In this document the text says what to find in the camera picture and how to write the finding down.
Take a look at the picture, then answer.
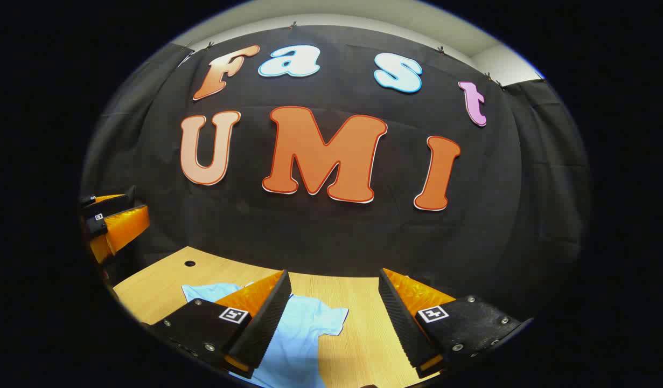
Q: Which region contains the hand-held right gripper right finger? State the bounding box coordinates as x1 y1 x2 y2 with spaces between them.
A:
378 268 534 379

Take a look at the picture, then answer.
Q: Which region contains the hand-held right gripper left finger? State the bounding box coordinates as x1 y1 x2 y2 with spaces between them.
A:
148 269 292 379

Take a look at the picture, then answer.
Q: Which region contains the light blue T-shirt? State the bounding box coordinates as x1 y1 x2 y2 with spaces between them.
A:
182 283 349 388

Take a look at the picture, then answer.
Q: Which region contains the black backdrop cloth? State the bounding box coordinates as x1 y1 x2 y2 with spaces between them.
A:
81 24 590 324

